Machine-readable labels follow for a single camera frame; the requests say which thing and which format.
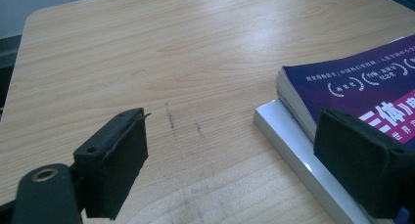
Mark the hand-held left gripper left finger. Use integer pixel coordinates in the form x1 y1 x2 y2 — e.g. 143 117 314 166
72 107 152 221

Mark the white picture grid book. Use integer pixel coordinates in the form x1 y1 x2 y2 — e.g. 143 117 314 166
254 99 397 224

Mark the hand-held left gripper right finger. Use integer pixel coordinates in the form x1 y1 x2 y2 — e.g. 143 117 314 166
312 107 415 220

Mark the purple paperback book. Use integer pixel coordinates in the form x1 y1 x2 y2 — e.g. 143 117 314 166
275 33 415 147

